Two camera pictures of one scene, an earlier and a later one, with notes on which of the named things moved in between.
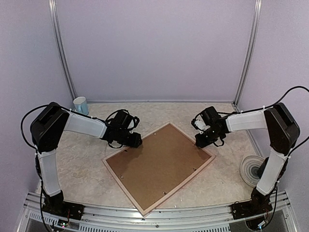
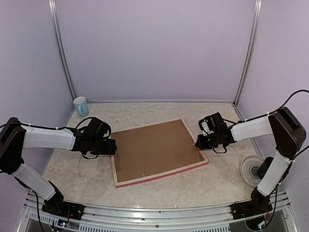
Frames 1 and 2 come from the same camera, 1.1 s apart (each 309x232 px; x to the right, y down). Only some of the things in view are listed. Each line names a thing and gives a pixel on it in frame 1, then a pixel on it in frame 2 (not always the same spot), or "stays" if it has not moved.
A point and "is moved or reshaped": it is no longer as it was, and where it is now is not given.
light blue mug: x=81 y=105 stays
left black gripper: x=135 y=141 -> x=111 y=148
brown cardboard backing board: x=164 y=159 is moved or reshaped
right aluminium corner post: x=252 y=50 stays
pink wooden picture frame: x=115 y=175 -> x=154 y=151
